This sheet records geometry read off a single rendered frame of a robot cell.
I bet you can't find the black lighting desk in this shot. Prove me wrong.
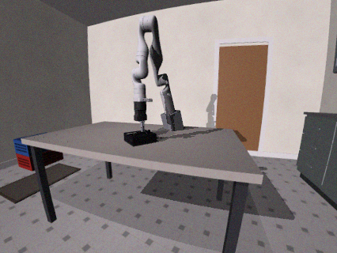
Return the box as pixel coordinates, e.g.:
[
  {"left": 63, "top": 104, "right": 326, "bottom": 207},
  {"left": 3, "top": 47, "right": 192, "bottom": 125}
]
[{"left": 123, "top": 130, "right": 157, "bottom": 146}]

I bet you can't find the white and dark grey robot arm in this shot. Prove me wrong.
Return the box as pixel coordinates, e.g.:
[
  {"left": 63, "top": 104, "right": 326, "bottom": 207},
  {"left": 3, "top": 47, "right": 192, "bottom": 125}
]
[{"left": 131, "top": 15, "right": 175, "bottom": 114}]

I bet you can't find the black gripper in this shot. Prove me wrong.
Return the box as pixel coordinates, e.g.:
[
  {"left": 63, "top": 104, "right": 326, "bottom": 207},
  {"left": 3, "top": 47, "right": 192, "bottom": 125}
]
[{"left": 134, "top": 93, "right": 153, "bottom": 132}]

